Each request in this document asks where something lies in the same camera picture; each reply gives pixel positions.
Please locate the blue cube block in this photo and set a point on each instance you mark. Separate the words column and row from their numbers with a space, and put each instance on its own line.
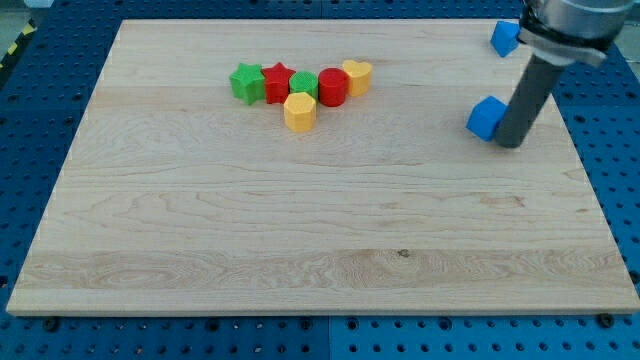
column 485, row 118

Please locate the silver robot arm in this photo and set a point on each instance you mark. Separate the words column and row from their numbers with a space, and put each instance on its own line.
column 563, row 32

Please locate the blue triangle block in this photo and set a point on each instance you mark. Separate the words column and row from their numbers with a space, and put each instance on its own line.
column 504, row 38

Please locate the yellow octagon block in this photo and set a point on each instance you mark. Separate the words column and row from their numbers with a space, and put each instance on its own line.
column 300, row 112

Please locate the red cylinder block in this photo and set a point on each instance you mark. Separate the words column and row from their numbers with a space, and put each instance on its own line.
column 332, row 84

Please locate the green cylinder block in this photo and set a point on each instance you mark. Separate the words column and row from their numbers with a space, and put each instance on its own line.
column 304, row 82

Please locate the red star block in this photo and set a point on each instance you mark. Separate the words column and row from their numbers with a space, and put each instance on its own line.
column 276, row 82

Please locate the yellow heart block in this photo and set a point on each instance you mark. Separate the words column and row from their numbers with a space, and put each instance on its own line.
column 359, row 76

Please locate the green star block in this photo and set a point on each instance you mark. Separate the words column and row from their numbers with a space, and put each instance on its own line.
column 248, row 83

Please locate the light wooden board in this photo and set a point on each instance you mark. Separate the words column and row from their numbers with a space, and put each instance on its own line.
column 178, row 199

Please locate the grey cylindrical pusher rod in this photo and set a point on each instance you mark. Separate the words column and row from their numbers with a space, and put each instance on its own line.
column 532, row 91

